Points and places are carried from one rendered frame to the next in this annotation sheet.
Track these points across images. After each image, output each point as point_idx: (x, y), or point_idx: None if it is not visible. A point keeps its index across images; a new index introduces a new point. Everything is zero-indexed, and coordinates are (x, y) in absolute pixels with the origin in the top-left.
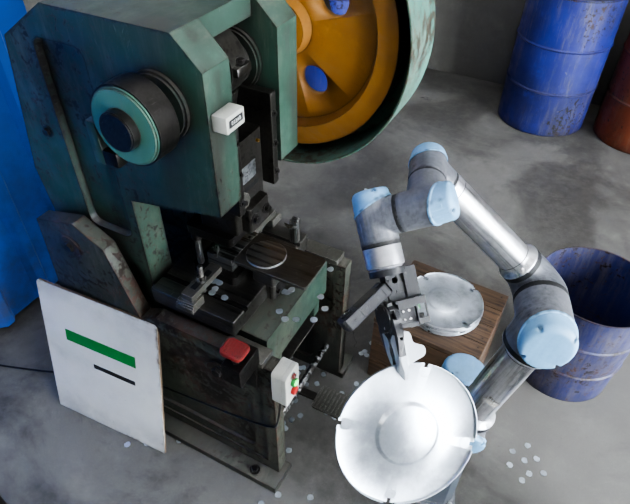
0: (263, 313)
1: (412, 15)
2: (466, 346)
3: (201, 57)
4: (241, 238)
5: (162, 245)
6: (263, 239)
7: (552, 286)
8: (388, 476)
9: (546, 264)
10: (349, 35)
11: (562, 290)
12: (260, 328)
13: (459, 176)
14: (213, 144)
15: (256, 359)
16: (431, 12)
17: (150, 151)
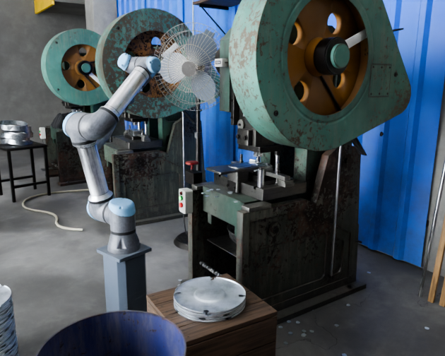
0: (220, 187)
1: (234, 25)
2: (164, 297)
3: (226, 36)
4: (258, 164)
5: (268, 155)
6: (253, 167)
7: (87, 113)
8: (97, 146)
9: (96, 111)
10: None
11: (82, 115)
12: (212, 186)
13: (137, 66)
14: (220, 73)
15: (192, 179)
16: (252, 30)
17: None
